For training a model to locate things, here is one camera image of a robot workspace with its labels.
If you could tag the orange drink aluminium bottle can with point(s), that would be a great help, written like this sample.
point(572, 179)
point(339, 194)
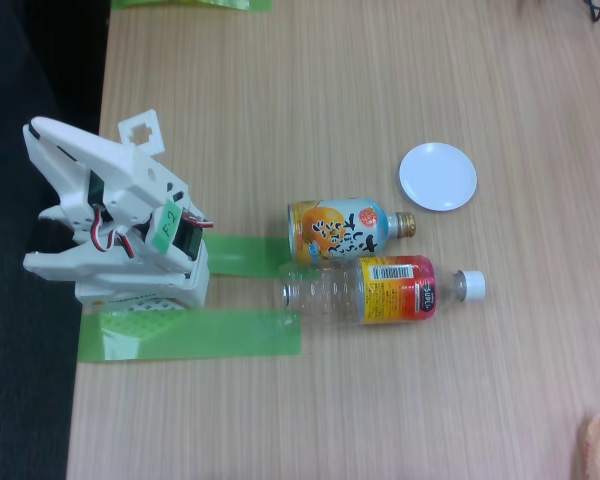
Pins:
point(340, 230)

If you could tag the green paper label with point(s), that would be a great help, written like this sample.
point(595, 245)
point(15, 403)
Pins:
point(166, 225)

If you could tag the small white round plate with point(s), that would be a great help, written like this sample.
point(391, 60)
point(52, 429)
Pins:
point(437, 177)

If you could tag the long green tape strip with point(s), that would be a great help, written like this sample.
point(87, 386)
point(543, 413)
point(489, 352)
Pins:
point(230, 335)

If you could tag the clear plastic bottle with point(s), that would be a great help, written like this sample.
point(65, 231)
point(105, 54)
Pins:
point(390, 290)

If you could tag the wide green tape strip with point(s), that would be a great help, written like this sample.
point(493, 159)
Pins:
point(240, 255)

